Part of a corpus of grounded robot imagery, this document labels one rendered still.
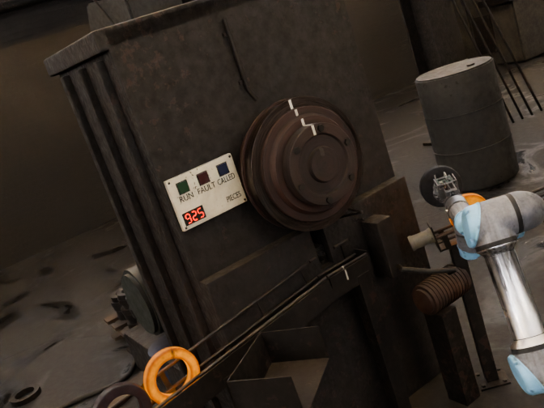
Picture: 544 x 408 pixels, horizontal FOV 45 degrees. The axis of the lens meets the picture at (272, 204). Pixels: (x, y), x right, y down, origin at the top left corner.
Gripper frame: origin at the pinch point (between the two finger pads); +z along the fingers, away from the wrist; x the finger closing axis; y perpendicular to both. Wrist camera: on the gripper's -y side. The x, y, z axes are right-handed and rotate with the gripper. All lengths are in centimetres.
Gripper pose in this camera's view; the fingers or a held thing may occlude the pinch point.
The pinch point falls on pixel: (439, 181)
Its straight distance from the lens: 251.1
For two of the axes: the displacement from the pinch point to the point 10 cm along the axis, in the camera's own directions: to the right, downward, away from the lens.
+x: -9.5, 3.0, 1.1
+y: -3.1, -8.1, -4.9
